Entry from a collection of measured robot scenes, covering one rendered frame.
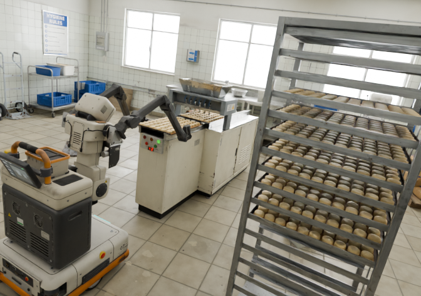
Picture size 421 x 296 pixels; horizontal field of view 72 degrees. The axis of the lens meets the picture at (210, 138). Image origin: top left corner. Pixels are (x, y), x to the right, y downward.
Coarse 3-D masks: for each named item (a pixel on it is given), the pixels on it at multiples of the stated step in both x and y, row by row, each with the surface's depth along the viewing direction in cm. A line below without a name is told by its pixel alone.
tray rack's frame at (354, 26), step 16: (288, 16) 118; (368, 32) 127; (384, 32) 103; (400, 32) 101; (416, 32) 99; (416, 160) 106; (416, 176) 106; (400, 208) 111; (384, 240) 117; (384, 256) 117; (368, 272) 143; (256, 288) 196; (368, 288) 122
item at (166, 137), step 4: (240, 112) 406; (204, 124) 314; (208, 124) 323; (192, 128) 293; (196, 128) 300; (200, 128) 309; (164, 136) 255; (168, 136) 256; (172, 136) 263; (176, 136) 269
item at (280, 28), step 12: (276, 36) 121; (276, 48) 122; (276, 60) 123; (276, 72) 127; (264, 96) 128; (264, 108) 129; (264, 120) 130; (264, 132) 134; (252, 156) 137; (252, 168) 138; (252, 180) 139; (240, 228) 147; (240, 240) 149; (240, 252) 152; (228, 288) 158
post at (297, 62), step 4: (300, 44) 160; (304, 44) 160; (300, 48) 160; (296, 60) 162; (300, 60) 161; (296, 64) 162; (300, 64) 164; (296, 68) 163; (292, 80) 165; (296, 80) 165; (292, 84) 166; (288, 100) 168; (292, 100) 169; (260, 228) 193; (260, 232) 193; (256, 240) 196; (260, 240) 195; (260, 244) 196; (256, 256) 198; (252, 276) 203
